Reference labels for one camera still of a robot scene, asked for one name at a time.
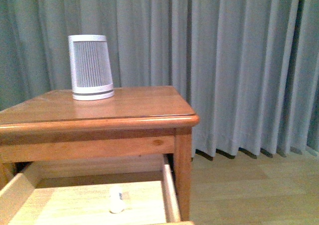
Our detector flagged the wooden top drawer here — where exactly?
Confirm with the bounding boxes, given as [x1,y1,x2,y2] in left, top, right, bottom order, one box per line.
[0,155,189,225]

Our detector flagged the white medicine bottle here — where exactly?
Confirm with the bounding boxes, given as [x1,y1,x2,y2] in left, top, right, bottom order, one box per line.
[109,186,125,214]

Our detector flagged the wooden nightstand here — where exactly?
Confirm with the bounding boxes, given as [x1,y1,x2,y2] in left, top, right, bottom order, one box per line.
[0,86,199,221]

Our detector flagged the white slatted table lamp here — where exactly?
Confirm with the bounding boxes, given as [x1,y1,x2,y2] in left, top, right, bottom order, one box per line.
[68,34,114,101]

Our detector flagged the grey pleated curtain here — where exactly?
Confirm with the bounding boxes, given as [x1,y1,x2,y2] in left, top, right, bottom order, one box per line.
[0,0,319,156]

